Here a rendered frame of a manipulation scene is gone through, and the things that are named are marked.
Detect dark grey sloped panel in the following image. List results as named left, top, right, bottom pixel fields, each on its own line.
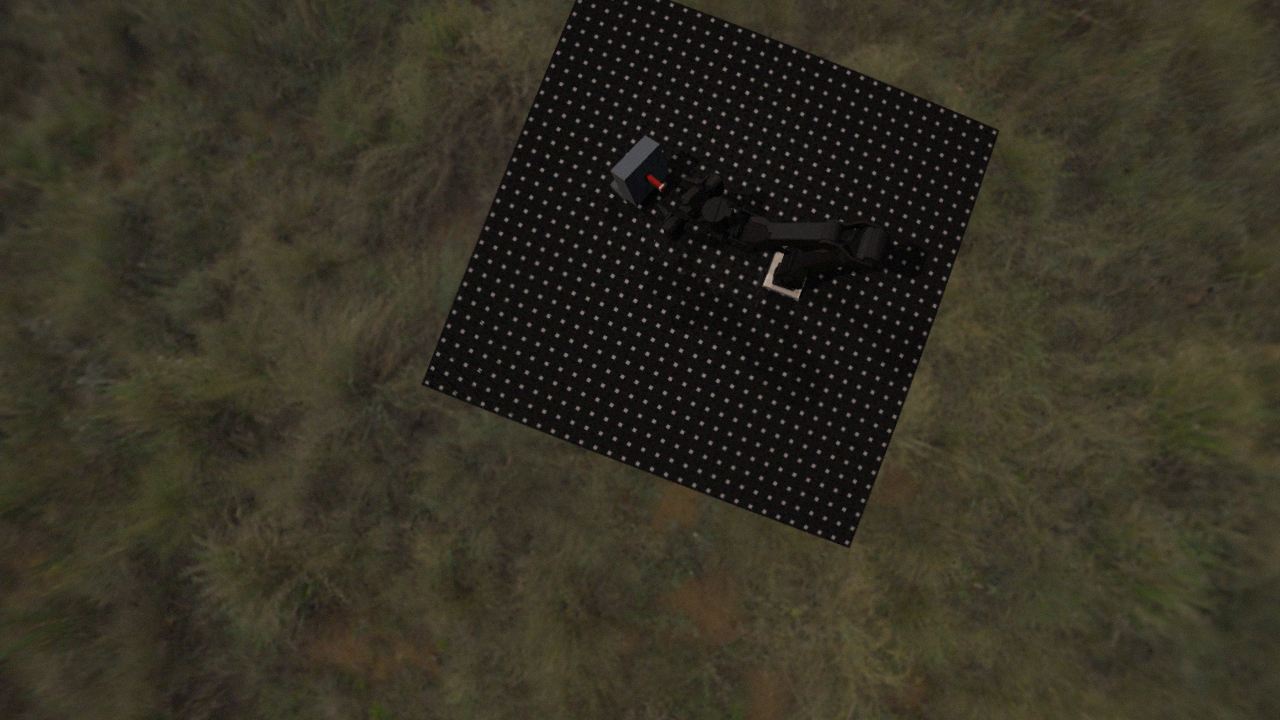
left=611, top=136, right=669, bottom=208

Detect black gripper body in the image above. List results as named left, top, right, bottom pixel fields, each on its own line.
left=663, top=173, right=724, bottom=242

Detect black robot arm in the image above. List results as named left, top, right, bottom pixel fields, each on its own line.
left=678, top=186, right=891, bottom=291

